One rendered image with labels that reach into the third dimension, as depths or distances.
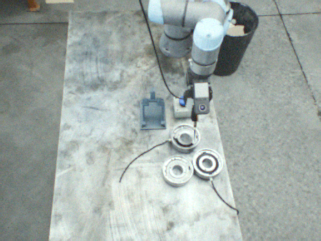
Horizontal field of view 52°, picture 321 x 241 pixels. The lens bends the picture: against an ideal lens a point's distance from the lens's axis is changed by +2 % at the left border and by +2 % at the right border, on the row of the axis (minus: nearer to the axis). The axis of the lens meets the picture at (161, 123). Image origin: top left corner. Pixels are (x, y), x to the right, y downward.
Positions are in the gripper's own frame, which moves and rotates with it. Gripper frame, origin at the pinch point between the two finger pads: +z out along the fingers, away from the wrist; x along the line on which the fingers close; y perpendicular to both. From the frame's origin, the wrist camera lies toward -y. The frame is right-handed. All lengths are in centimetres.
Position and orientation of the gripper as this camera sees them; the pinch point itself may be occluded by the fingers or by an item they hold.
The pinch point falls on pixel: (195, 110)
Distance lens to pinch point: 114.2
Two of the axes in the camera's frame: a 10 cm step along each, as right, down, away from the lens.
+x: -10.0, 0.2, -0.5
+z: -0.3, 5.3, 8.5
